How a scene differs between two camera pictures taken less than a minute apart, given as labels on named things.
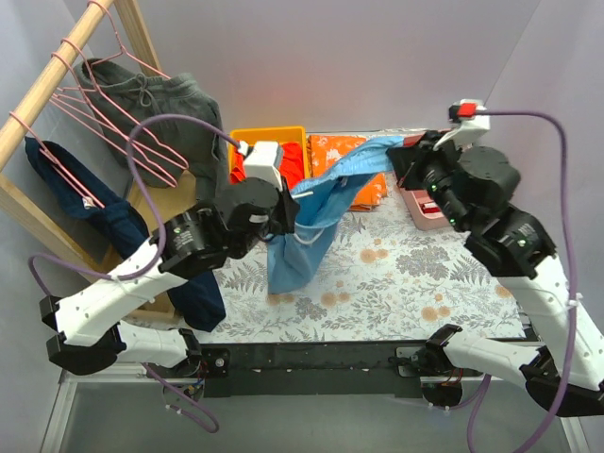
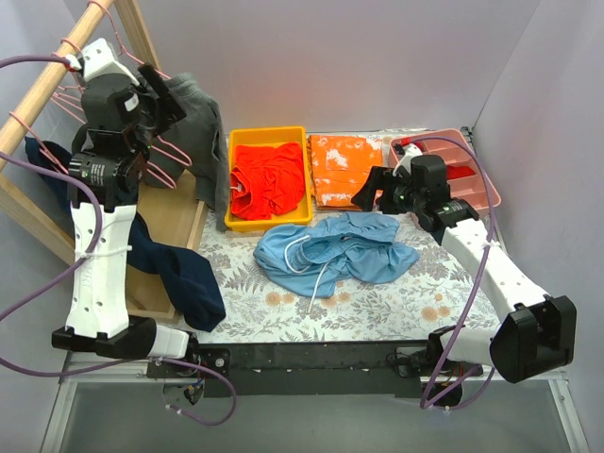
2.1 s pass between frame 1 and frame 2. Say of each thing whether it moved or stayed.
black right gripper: moved
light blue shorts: moved
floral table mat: stayed
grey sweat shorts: stayed
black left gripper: moved
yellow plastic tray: stayed
